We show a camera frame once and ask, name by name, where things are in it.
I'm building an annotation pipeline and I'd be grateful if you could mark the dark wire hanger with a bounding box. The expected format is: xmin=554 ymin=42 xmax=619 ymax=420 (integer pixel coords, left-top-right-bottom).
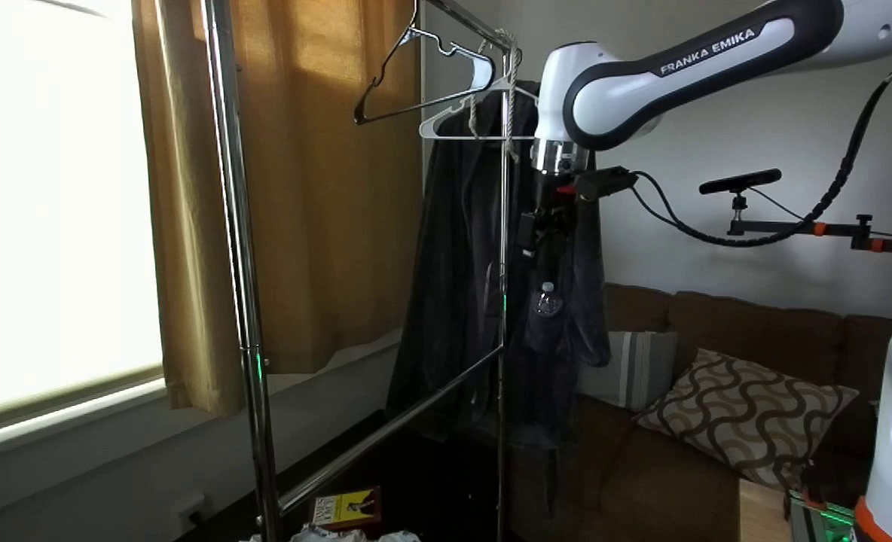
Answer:
xmin=353 ymin=24 xmax=500 ymax=125

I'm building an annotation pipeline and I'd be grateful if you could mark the brown sofa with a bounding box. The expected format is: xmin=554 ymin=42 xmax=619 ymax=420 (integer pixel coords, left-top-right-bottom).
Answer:
xmin=503 ymin=281 xmax=892 ymax=542

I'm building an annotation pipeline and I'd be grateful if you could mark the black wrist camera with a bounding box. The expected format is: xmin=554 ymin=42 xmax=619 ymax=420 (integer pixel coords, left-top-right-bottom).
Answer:
xmin=576 ymin=166 xmax=639 ymax=199

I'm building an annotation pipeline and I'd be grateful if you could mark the light wooden table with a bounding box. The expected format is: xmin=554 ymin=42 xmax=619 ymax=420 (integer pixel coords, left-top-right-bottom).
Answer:
xmin=736 ymin=479 xmax=796 ymax=542

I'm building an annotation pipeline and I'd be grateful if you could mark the white striped cushion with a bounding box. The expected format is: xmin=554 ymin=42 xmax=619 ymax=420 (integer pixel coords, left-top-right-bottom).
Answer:
xmin=576 ymin=328 xmax=682 ymax=411

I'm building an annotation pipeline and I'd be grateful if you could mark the mustard curtain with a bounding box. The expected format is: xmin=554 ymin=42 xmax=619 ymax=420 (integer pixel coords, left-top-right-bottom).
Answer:
xmin=126 ymin=0 xmax=429 ymax=415

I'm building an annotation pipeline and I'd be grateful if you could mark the wave patterned pillow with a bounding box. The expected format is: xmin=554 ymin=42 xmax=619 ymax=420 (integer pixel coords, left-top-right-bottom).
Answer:
xmin=636 ymin=346 xmax=860 ymax=493

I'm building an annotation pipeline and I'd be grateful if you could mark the white plastic hanger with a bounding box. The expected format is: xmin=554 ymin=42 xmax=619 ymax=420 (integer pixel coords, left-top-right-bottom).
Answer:
xmin=414 ymin=53 xmax=539 ymax=145

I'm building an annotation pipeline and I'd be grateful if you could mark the clear plastic water bottle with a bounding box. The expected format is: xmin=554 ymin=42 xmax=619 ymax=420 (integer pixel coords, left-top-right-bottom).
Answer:
xmin=532 ymin=281 xmax=563 ymax=320

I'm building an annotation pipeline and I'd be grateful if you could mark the black robe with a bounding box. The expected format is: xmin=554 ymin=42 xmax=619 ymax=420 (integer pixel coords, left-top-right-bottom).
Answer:
xmin=382 ymin=83 xmax=615 ymax=454

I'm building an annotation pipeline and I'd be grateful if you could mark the green lit robot mount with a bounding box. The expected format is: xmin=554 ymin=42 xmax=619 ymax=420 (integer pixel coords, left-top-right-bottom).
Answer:
xmin=782 ymin=484 xmax=860 ymax=542

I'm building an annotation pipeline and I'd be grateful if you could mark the white window blind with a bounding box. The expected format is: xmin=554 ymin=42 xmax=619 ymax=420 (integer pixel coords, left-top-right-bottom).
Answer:
xmin=0 ymin=0 xmax=168 ymax=425

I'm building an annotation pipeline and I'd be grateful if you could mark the metal clothes rack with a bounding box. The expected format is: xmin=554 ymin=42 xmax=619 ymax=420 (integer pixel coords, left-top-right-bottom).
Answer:
xmin=198 ymin=0 xmax=524 ymax=542

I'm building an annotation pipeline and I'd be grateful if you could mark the yellow cardboard box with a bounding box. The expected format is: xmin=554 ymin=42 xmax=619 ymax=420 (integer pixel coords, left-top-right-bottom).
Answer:
xmin=308 ymin=484 xmax=385 ymax=532

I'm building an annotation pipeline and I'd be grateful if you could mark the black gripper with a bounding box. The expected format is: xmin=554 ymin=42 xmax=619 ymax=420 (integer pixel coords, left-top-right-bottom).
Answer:
xmin=531 ymin=174 xmax=585 ymax=242

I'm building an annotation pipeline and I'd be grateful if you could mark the black stereo camera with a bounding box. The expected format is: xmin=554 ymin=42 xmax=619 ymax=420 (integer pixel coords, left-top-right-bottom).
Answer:
xmin=696 ymin=166 xmax=782 ymax=199

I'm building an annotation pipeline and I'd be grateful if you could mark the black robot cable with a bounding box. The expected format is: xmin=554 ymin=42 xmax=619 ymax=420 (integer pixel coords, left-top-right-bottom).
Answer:
xmin=624 ymin=42 xmax=892 ymax=249

